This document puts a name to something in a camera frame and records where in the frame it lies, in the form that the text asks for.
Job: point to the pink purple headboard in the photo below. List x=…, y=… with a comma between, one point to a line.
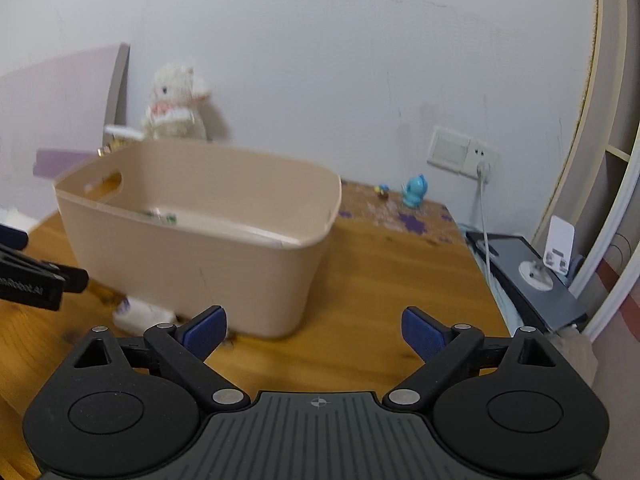
x=52, y=116

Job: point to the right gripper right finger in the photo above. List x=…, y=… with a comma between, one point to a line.
x=449, y=354

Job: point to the white plush sheep toy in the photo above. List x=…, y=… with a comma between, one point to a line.
x=174, y=105

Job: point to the white phone stand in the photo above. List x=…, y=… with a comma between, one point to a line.
x=555, y=260

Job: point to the beige plastic storage basket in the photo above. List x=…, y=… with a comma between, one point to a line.
x=186, y=225

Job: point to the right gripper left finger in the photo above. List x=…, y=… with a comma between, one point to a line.
x=180, y=354

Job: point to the gold snack bag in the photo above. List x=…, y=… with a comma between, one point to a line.
x=111, y=147

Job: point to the small dark figurine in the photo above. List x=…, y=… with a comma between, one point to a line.
x=382, y=191

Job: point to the white curved shelf frame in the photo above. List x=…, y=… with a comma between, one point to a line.
x=597, y=188

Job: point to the blue figurine toy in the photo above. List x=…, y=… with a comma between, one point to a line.
x=413, y=193

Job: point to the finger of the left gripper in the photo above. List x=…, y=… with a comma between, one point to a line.
x=13, y=238
x=14, y=262

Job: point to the white wall socket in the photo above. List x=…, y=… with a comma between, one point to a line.
x=460, y=154

